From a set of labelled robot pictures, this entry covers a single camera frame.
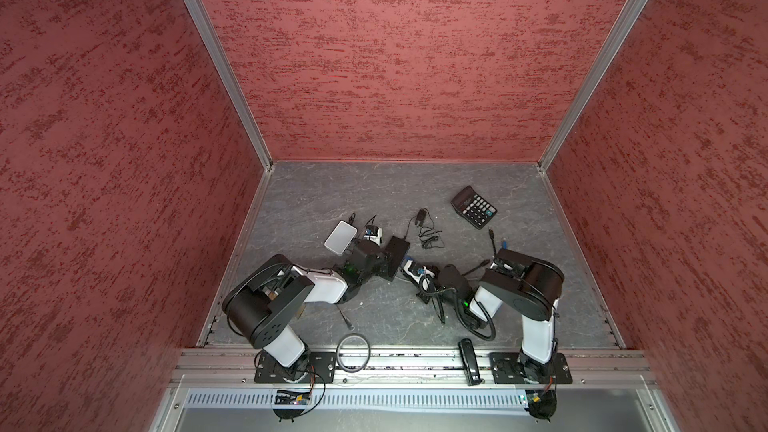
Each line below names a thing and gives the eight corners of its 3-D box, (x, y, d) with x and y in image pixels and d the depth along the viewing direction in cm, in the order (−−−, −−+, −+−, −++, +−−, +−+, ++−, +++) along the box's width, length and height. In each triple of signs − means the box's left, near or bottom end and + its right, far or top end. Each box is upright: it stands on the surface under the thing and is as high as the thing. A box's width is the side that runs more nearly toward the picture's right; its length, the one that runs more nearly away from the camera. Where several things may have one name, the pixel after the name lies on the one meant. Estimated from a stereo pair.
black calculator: (477, 231, 103) (479, 226, 101) (446, 205, 110) (447, 200, 108) (497, 213, 108) (500, 208, 106) (466, 189, 115) (468, 184, 113)
